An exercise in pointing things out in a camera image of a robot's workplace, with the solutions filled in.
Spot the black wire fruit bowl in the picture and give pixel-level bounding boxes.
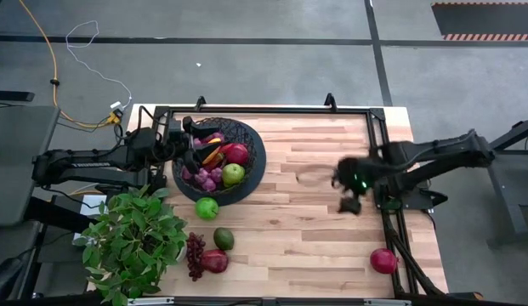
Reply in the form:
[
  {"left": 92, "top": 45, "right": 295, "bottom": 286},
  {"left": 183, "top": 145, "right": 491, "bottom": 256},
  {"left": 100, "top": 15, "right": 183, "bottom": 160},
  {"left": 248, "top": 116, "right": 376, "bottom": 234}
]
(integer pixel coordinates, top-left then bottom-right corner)
[{"left": 171, "top": 117, "right": 268, "bottom": 207}]

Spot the dark green avocado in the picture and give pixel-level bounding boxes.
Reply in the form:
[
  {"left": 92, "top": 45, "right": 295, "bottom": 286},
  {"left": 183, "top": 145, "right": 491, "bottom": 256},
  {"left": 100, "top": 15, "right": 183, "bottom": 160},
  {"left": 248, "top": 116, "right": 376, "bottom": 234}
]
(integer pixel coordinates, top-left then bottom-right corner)
[{"left": 213, "top": 227, "right": 236, "bottom": 252}]

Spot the black support beam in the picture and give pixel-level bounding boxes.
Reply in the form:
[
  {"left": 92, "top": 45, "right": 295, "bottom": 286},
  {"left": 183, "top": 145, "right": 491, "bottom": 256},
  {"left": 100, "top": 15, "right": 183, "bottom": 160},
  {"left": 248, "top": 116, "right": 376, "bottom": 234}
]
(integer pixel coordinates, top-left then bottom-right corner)
[{"left": 24, "top": 194, "right": 99, "bottom": 234}]

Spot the green leafy potted plant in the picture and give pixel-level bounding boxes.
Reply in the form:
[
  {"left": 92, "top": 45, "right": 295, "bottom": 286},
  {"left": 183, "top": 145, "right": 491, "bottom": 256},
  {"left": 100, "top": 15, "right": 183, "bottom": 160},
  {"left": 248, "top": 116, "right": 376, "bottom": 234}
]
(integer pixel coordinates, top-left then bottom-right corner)
[{"left": 71, "top": 184, "right": 190, "bottom": 306}]

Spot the black aluminium rig frame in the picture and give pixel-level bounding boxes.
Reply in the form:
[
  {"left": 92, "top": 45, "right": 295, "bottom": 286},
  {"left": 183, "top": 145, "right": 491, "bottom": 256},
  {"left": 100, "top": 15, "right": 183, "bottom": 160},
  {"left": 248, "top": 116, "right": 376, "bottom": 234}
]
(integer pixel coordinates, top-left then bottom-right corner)
[{"left": 149, "top": 92, "right": 450, "bottom": 298}]

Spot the bright red pomegranate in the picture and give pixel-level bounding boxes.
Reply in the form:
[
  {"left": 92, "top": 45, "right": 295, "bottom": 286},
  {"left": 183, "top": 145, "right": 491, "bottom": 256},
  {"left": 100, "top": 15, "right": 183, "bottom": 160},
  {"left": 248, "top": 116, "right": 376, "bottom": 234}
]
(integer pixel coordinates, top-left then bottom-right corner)
[{"left": 369, "top": 247, "right": 400, "bottom": 275}]

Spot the black metal table stand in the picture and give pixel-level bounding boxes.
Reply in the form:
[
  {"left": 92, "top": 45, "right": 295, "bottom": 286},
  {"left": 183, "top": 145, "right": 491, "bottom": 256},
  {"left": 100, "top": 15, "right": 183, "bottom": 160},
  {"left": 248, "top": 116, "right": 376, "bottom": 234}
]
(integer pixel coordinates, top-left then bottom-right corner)
[{"left": 458, "top": 115, "right": 528, "bottom": 250}]

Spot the white cable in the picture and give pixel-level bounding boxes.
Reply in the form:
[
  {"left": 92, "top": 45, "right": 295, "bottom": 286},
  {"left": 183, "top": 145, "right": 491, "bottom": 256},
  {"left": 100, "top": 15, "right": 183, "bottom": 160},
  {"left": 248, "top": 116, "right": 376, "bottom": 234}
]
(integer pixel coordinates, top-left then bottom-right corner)
[{"left": 65, "top": 19, "right": 133, "bottom": 111}]

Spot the grey desk panel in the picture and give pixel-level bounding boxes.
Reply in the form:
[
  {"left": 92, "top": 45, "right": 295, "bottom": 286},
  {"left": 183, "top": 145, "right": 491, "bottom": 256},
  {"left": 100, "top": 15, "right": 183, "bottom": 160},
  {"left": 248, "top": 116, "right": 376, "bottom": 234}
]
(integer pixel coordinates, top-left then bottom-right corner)
[{"left": 0, "top": 105, "right": 61, "bottom": 229}]

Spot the purple grape bunch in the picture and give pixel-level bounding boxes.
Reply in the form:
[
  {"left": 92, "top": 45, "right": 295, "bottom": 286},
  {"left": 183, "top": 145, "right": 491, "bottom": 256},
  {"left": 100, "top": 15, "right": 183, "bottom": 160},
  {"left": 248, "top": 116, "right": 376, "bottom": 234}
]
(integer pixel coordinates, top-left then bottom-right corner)
[{"left": 180, "top": 130, "right": 225, "bottom": 193}]

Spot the yellow mango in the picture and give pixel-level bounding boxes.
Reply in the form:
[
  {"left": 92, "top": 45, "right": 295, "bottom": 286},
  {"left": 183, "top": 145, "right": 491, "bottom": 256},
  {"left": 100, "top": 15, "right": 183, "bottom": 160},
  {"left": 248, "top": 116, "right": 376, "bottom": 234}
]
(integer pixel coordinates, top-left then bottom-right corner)
[{"left": 202, "top": 136, "right": 224, "bottom": 167}]

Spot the white paper sheet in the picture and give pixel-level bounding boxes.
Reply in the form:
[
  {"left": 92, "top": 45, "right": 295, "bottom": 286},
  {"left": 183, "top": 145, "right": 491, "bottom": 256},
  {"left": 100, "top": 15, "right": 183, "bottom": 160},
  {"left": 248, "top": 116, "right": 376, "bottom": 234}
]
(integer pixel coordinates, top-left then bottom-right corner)
[{"left": 78, "top": 194, "right": 108, "bottom": 218}]

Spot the black rounded device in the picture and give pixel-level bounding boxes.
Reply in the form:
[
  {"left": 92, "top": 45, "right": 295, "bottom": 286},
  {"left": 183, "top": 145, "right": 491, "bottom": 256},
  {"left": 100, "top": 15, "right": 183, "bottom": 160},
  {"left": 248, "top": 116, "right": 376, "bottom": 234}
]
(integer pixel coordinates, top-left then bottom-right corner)
[{"left": 0, "top": 257, "right": 25, "bottom": 298}]

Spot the dark red grape bunch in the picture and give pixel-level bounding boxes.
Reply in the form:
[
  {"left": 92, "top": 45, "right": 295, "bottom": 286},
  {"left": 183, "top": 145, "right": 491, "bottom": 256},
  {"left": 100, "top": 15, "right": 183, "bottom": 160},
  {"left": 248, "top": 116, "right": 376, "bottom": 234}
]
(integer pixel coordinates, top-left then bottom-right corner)
[{"left": 185, "top": 231, "right": 207, "bottom": 282}]

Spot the green pear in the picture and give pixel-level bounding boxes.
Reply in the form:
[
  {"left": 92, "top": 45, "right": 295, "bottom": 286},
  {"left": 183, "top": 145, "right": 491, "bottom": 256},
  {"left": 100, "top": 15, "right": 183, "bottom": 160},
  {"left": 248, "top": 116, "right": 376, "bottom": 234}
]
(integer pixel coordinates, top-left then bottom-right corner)
[{"left": 221, "top": 162, "right": 247, "bottom": 189}]

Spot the black mat with striped edge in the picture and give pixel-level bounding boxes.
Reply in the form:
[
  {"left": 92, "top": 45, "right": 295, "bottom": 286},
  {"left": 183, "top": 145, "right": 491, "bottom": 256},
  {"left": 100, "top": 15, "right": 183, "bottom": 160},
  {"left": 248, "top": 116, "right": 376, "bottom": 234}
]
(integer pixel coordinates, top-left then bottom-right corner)
[{"left": 430, "top": 2, "right": 528, "bottom": 43}]

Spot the black flat bar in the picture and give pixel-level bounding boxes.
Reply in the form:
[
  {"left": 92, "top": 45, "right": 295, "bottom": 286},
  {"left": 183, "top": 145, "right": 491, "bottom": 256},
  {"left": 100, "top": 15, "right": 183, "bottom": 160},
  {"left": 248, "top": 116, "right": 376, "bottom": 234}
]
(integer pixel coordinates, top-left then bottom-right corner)
[{"left": 0, "top": 89, "right": 36, "bottom": 103}]

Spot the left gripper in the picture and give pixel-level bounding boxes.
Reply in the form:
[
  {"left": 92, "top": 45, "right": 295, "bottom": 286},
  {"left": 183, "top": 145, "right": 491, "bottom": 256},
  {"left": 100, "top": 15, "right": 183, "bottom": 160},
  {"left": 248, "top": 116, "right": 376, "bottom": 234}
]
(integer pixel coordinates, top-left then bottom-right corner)
[{"left": 162, "top": 116, "right": 223, "bottom": 174}]

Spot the black wire basket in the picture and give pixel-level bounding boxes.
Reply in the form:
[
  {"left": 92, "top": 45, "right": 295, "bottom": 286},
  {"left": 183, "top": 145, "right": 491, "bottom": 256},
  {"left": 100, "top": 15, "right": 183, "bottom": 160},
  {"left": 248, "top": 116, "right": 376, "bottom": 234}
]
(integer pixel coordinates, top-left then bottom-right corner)
[{"left": 172, "top": 117, "right": 258, "bottom": 196}]

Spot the round red apple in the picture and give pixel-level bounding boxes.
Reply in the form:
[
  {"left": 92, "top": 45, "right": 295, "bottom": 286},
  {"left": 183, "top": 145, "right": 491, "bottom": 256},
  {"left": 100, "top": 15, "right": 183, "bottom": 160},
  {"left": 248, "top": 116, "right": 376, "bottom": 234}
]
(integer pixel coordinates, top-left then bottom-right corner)
[{"left": 224, "top": 143, "right": 250, "bottom": 167}]

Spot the green apple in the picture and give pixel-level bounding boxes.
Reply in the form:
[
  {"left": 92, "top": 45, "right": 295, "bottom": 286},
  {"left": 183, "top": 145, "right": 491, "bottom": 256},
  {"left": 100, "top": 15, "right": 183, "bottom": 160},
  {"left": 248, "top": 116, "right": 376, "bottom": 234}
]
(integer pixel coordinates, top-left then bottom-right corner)
[{"left": 195, "top": 196, "right": 220, "bottom": 222}]

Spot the yellow cable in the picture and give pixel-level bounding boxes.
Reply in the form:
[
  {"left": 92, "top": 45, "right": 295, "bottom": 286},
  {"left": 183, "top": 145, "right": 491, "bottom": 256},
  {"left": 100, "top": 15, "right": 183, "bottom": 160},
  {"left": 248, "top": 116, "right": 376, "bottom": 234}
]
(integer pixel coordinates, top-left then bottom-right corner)
[{"left": 17, "top": 0, "right": 122, "bottom": 129}]

